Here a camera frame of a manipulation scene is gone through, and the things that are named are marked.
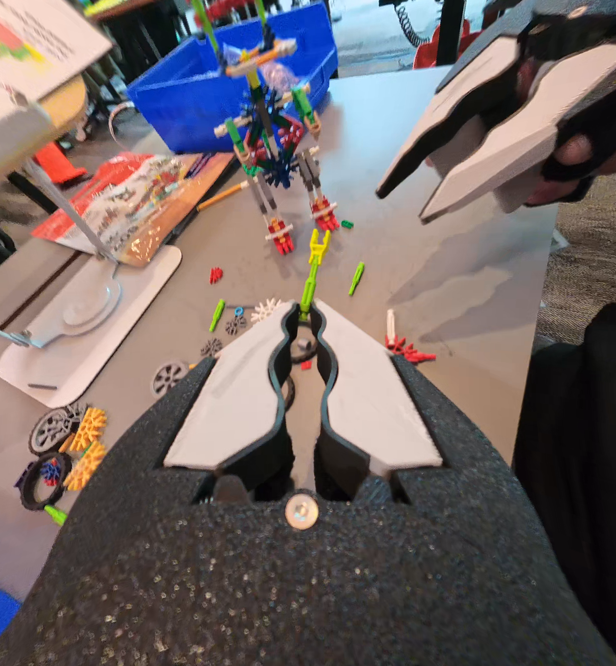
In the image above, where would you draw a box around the long orange rod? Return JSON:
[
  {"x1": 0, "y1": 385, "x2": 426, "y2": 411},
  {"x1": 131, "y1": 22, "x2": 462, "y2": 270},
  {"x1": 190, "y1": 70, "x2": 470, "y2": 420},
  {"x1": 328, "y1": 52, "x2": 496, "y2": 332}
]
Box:
[{"x1": 197, "y1": 180, "x2": 250, "y2": 212}]

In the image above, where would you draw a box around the black coiled cable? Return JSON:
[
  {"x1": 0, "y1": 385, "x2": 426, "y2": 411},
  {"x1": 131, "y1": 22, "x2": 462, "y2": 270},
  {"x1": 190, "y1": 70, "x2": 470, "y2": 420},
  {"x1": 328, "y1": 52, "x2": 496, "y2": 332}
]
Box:
[{"x1": 397, "y1": 0, "x2": 424, "y2": 48}]

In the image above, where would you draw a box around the clear suction cup mount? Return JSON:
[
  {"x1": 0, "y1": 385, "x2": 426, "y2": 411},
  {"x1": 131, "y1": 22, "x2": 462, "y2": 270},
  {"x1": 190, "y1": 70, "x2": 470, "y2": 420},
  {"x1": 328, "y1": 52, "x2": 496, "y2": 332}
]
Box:
[{"x1": 62, "y1": 283, "x2": 116, "y2": 327}]

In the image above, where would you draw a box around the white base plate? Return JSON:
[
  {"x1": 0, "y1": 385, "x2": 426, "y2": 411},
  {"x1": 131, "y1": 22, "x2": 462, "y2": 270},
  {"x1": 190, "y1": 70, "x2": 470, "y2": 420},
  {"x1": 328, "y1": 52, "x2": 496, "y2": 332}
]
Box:
[{"x1": 0, "y1": 245, "x2": 183, "y2": 409}]

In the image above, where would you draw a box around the colourful construction toy model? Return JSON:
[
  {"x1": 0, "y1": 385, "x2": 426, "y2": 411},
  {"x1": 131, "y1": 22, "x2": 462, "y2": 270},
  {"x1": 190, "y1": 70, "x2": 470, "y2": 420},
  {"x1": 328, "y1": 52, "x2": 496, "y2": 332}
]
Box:
[{"x1": 191, "y1": 0, "x2": 340, "y2": 256}]

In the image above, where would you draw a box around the printed toy packaging bag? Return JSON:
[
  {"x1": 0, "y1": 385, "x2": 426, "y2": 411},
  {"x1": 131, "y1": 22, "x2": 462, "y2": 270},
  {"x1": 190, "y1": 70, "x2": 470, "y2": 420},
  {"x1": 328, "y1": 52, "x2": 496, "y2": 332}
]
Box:
[{"x1": 31, "y1": 153, "x2": 236, "y2": 267}]

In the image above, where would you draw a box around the person's black garment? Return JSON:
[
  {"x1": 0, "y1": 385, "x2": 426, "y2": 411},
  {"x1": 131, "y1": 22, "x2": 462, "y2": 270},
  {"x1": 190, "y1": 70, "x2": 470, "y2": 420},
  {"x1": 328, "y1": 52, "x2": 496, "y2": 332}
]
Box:
[{"x1": 513, "y1": 303, "x2": 616, "y2": 666}]

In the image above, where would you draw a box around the orange fan connector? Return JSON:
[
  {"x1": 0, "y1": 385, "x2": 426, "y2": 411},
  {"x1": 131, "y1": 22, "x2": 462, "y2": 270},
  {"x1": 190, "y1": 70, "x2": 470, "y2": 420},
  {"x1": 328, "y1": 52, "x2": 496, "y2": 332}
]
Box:
[
  {"x1": 63, "y1": 441, "x2": 107, "y2": 491},
  {"x1": 71, "y1": 407, "x2": 107, "y2": 452}
]

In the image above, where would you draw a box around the person's right hand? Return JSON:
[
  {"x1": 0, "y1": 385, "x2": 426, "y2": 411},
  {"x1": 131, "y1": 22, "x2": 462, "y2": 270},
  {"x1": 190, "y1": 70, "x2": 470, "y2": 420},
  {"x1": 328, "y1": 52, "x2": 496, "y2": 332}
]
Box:
[{"x1": 523, "y1": 133, "x2": 616, "y2": 206}]

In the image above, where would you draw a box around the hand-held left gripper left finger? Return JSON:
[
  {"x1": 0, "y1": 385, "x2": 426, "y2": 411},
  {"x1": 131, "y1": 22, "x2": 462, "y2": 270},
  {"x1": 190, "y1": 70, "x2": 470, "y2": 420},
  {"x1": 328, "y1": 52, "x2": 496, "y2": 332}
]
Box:
[{"x1": 163, "y1": 301, "x2": 299, "y2": 471}]

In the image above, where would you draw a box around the small tyre with hub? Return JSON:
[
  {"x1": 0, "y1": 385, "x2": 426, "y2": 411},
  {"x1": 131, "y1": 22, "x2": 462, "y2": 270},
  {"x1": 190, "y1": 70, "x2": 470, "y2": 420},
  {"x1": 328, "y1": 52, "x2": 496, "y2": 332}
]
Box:
[{"x1": 16, "y1": 452, "x2": 73, "y2": 512}]

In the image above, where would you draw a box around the white snowflake connector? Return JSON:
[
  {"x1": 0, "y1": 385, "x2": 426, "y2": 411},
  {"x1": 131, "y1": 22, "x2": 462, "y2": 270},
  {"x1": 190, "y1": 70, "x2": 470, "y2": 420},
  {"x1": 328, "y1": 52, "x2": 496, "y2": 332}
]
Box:
[{"x1": 251, "y1": 298, "x2": 284, "y2": 324}]

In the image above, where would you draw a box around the grey spoked wheel hub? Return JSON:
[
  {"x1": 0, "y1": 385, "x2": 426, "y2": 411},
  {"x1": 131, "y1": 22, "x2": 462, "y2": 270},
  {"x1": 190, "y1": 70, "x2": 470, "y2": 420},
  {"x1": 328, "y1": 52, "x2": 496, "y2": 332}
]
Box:
[{"x1": 151, "y1": 360, "x2": 190, "y2": 399}]

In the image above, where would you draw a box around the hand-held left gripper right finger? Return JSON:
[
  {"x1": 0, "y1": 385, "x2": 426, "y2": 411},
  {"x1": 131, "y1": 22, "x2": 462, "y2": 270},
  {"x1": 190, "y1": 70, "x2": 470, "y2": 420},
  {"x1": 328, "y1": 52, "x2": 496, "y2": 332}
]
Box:
[{"x1": 310, "y1": 299, "x2": 444, "y2": 477}]

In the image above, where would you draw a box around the black post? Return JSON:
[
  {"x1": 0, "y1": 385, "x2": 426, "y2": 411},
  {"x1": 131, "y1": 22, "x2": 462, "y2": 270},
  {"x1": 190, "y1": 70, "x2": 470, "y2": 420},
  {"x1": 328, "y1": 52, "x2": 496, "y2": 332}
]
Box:
[{"x1": 435, "y1": 0, "x2": 468, "y2": 66}]

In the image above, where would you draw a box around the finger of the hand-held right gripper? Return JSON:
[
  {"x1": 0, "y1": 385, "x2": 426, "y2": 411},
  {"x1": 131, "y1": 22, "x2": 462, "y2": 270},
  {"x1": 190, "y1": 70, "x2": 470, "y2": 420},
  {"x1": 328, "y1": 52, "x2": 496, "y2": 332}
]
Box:
[
  {"x1": 418, "y1": 43, "x2": 616, "y2": 225},
  {"x1": 375, "y1": 34, "x2": 523, "y2": 200}
]

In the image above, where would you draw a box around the clear plastic wrap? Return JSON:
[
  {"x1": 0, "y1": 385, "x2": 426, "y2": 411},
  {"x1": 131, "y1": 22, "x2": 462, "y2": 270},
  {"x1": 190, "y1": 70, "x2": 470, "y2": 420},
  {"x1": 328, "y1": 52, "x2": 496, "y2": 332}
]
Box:
[{"x1": 222, "y1": 44, "x2": 311, "y2": 92}]

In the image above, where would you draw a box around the orange bucket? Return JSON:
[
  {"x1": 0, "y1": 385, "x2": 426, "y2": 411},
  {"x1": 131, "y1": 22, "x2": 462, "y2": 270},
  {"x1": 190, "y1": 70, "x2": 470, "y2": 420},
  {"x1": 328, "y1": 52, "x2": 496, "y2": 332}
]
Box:
[{"x1": 413, "y1": 23, "x2": 488, "y2": 71}]

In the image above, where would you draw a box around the red corner connector assembly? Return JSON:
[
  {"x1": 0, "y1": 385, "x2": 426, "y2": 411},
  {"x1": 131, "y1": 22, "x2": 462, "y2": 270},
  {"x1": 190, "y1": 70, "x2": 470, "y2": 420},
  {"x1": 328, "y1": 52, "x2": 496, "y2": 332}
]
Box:
[{"x1": 384, "y1": 308, "x2": 437, "y2": 363}]

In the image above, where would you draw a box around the white and blue document stand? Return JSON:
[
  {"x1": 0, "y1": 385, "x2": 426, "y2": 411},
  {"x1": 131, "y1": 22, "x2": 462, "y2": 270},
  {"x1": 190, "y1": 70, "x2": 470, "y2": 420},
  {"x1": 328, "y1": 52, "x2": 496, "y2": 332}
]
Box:
[{"x1": 40, "y1": 75, "x2": 87, "y2": 138}]

